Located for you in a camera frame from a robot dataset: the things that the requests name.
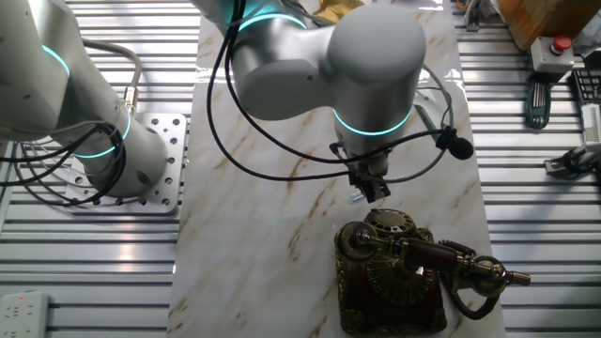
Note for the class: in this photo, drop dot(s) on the green hex key set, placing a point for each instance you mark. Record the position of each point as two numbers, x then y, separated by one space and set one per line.
538 105

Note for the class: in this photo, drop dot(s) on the white power strip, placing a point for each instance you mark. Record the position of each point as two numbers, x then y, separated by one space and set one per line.
23 314

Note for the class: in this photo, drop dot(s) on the grey box red stop button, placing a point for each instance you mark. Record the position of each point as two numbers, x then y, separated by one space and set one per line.
551 58

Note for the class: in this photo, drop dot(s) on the black keyboard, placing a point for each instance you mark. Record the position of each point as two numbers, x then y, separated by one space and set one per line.
587 87

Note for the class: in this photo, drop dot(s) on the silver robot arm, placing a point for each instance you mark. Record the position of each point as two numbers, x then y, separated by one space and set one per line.
371 61

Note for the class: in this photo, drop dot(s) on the white plastic bag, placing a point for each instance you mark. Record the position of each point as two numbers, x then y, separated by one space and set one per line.
589 40

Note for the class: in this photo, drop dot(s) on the antique brass rotary phone base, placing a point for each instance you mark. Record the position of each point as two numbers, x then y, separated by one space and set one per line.
389 310

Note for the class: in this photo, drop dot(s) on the brown wooden box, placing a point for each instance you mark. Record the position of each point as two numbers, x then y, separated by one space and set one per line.
549 16

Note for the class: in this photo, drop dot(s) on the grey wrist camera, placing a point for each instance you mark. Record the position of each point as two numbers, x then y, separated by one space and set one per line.
425 117

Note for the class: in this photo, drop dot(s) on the small silver camera on mount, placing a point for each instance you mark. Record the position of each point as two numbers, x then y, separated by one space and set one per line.
575 162

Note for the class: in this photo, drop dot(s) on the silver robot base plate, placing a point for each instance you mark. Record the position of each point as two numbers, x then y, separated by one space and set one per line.
171 141

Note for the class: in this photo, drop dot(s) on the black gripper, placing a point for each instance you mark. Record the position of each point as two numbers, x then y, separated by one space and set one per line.
371 176

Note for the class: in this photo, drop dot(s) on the grey metal stand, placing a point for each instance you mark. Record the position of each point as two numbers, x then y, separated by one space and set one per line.
473 14

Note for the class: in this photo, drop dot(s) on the brass and red phone handset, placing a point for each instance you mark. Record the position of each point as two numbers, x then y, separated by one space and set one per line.
429 256

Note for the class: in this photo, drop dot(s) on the gold tissue pack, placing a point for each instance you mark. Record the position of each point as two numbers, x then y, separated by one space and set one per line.
335 9

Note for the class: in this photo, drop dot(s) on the white marble pattern mat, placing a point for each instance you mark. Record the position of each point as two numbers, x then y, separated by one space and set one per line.
258 235

